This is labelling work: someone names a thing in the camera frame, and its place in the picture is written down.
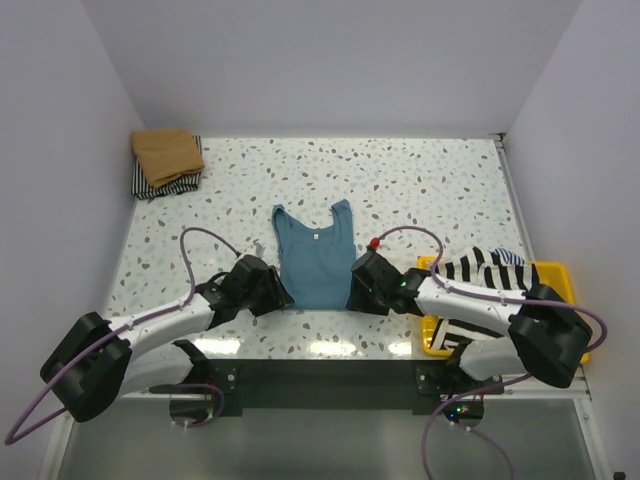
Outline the blue tank top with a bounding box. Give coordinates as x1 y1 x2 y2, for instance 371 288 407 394
271 199 356 311

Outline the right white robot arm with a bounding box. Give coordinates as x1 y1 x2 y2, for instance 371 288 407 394
347 250 593 393

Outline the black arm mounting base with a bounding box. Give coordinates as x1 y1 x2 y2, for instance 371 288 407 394
150 340 504 423

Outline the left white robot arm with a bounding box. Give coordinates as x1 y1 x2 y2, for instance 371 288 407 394
40 255 294 422

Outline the black white striped tank top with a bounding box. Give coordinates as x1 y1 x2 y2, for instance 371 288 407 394
436 247 540 340

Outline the folded thin-striped tank top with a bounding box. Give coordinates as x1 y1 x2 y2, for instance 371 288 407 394
130 158 203 200

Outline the navy white striped tank top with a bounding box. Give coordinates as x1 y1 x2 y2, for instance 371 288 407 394
492 247 527 266

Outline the folded tan tank top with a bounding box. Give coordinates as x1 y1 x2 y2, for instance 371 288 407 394
131 128 205 188

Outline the yellow plastic bin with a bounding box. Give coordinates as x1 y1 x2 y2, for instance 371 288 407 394
421 261 575 358

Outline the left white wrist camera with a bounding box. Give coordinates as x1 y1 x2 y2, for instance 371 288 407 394
243 239 265 259

